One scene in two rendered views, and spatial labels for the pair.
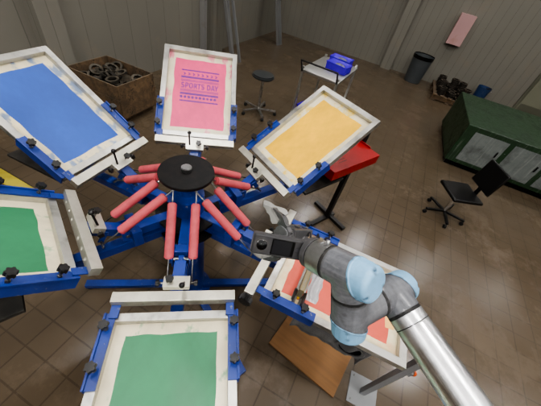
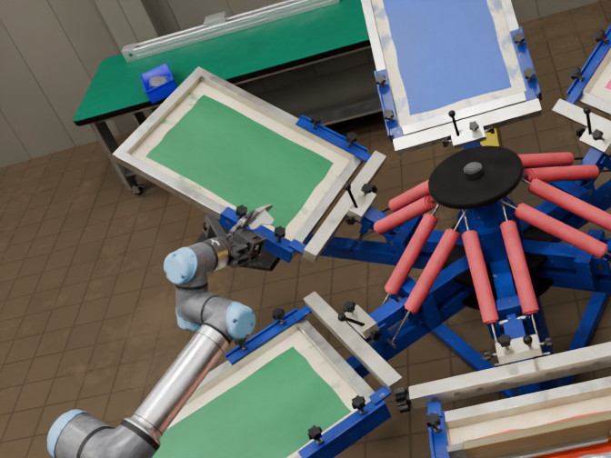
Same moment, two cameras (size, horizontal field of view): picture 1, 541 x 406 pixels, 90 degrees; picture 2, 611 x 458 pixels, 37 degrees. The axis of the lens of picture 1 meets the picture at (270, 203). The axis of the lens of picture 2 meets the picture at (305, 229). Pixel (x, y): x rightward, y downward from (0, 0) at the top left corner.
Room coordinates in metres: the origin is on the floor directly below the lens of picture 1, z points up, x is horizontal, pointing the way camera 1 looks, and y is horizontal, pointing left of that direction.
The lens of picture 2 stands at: (0.64, -1.93, 3.11)
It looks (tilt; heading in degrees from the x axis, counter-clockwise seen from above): 35 degrees down; 92
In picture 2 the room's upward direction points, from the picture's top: 24 degrees counter-clockwise
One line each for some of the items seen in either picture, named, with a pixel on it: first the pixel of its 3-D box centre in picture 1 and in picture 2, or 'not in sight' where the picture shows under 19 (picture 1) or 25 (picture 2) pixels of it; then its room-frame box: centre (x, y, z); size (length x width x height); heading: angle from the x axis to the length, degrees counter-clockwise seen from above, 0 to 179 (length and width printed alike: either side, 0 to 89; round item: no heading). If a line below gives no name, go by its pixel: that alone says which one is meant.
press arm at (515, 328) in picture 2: (257, 240); (517, 345); (1.03, 0.03, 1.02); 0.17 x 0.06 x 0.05; 76
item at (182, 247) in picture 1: (188, 210); (495, 248); (1.14, 0.50, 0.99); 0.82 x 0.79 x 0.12; 76
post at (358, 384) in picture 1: (392, 376); not in sight; (0.64, -1.04, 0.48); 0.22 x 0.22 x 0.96; 76
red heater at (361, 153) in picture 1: (337, 152); not in sight; (2.17, -0.48, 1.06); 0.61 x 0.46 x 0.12; 136
